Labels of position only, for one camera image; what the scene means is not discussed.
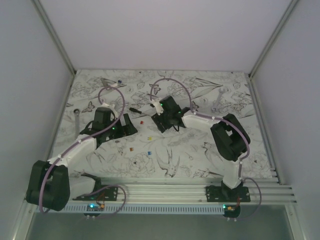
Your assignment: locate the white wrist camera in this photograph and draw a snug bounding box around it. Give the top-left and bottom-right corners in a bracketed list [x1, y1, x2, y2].
[150, 98, 164, 115]
[100, 102, 119, 119]

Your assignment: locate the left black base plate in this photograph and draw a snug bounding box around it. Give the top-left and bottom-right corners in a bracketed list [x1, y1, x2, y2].
[73, 185, 119, 202]

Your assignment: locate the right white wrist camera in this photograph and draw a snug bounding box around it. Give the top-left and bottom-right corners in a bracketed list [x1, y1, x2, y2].
[150, 98, 164, 115]

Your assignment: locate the silver ratchet wrench left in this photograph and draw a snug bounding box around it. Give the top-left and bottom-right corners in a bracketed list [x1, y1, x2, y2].
[73, 108, 80, 138]

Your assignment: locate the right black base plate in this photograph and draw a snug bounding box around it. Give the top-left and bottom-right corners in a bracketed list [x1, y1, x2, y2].
[205, 185, 251, 203]

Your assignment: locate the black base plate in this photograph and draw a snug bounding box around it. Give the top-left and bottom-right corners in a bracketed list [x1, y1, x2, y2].
[205, 185, 251, 203]
[73, 185, 119, 202]

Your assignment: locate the controller board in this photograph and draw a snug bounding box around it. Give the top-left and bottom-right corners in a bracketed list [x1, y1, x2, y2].
[222, 204, 241, 222]
[84, 202, 105, 220]

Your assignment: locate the metal bracket tool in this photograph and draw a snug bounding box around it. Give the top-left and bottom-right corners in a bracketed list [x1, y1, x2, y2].
[100, 78, 114, 88]

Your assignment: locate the silver open-end wrench right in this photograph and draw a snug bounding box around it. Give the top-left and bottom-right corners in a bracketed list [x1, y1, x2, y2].
[211, 88, 226, 112]

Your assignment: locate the purple cable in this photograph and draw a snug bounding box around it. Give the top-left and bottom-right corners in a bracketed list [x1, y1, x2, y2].
[39, 86, 126, 216]
[149, 77, 262, 222]

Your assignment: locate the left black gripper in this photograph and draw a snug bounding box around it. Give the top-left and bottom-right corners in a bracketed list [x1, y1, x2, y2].
[104, 114, 137, 141]

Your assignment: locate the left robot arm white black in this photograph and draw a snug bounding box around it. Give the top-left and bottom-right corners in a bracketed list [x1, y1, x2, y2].
[25, 106, 138, 211]

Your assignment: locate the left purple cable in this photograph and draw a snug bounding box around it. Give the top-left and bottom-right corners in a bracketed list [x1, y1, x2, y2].
[39, 86, 126, 216]

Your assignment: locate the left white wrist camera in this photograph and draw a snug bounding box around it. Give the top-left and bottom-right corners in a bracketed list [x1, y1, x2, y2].
[100, 102, 119, 119]

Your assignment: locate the aluminium rail frame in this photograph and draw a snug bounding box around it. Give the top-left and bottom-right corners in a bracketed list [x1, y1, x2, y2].
[14, 0, 301, 240]

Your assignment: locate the white slotted cable duct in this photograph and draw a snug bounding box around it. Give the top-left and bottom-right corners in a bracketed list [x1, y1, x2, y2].
[32, 204, 241, 215]

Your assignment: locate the right controller board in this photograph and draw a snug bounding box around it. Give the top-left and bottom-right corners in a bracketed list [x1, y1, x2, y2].
[222, 204, 241, 222]

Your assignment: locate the left controller board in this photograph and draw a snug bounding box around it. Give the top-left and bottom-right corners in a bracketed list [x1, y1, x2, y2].
[84, 202, 105, 220]

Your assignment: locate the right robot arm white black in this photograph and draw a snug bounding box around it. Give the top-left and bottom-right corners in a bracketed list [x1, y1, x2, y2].
[151, 96, 251, 203]

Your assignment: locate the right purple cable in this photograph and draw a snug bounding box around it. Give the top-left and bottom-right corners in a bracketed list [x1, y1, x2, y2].
[149, 77, 262, 222]

